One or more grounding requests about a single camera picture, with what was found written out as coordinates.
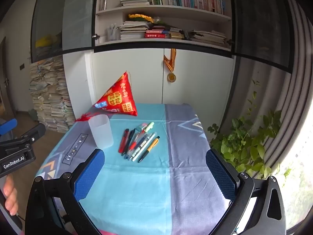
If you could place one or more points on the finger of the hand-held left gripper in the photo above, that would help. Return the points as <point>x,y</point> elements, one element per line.
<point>36,131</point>
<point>8,125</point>

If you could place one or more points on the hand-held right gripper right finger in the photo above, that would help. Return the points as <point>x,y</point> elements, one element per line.
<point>220,173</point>

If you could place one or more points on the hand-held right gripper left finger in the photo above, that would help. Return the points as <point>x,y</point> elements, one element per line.
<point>89,173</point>

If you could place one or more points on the translucent plastic cup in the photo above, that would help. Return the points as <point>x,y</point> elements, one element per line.
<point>101,132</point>

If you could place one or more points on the red black pen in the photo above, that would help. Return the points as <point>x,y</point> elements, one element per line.
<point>133,147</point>

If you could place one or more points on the blue clear pen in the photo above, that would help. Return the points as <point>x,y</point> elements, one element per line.
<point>138,145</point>

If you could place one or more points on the clear gel pen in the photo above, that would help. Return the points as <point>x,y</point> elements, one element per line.
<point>144,145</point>

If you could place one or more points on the pink eraser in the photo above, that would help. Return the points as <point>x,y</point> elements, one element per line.
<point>140,127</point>

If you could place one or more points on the orange black pen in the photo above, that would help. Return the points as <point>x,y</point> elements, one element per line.
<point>154,143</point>

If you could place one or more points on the green highlighter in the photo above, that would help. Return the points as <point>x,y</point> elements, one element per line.
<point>149,126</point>

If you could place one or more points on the person's left hand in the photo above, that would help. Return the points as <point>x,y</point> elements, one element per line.
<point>11,195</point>

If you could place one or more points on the wooden door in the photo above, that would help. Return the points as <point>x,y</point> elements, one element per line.
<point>3,90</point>

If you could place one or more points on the pile of books and papers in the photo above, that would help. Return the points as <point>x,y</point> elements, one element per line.
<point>51,98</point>

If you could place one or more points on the green leafy plant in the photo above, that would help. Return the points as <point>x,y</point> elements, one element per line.
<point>244,146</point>

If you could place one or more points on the red tassel charm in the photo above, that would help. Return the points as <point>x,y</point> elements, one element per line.
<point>83,118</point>

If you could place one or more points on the blue grey printed tablecloth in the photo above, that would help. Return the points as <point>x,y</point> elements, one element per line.
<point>137,188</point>

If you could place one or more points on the red triangular printed pillow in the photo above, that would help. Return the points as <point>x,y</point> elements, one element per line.
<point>117,98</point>

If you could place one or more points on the yellow item behind glass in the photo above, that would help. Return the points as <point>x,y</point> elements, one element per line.
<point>45,41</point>

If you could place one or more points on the gold medal striped ribbon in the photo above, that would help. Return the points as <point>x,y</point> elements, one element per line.
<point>171,77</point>

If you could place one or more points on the white bookshelf cabinet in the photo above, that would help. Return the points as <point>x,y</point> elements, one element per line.
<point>137,76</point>

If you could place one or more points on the grey curtain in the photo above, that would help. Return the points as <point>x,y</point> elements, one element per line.
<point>297,78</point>

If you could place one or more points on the clear shelf pen holder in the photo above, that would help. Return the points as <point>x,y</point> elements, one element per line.
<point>112,34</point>

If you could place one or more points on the stack of worn workbooks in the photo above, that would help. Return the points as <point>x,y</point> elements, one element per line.
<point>207,38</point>

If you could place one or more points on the stack of magazines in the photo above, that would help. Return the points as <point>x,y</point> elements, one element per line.
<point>133,30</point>

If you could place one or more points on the stack of thin books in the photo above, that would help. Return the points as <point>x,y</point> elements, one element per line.
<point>176,35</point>

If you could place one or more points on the metal cylinder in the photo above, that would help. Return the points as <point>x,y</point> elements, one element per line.
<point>106,1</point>

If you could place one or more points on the red thick book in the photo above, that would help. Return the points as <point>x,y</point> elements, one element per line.
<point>155,36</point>
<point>154,32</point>

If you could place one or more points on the yellow flower garland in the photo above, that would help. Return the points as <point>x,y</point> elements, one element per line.
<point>140,17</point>

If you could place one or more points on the dark glass cabinet door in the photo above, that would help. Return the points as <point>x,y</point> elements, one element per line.
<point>261,24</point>

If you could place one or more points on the dark artificial plant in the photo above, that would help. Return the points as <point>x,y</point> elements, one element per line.
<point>160,24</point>

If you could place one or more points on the stack of pale books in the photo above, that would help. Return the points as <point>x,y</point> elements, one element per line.
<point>134,1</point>

